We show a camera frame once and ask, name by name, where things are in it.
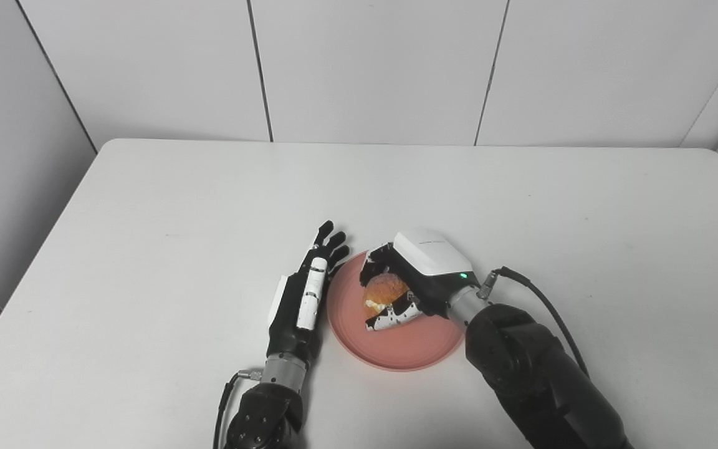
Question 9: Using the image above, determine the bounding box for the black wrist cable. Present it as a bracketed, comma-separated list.
[477, 266, 590, 379]
[213, 369, 264, 449]

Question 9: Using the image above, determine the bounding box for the cream puff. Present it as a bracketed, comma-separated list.
[363, 272, 409, 312]

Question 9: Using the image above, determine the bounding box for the pink plate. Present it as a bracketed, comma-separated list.
[326, 251, 466, 372]

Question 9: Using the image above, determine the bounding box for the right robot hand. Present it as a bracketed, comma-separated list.
[360, 229, 481, 332]

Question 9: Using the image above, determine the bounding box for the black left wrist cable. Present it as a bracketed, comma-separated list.
[213, 369, 264, 449]

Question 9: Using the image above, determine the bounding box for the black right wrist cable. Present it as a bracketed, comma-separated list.
[477, 266, 590, 379]

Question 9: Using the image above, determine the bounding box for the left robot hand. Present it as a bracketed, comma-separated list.
[266, 220, 351, 364]

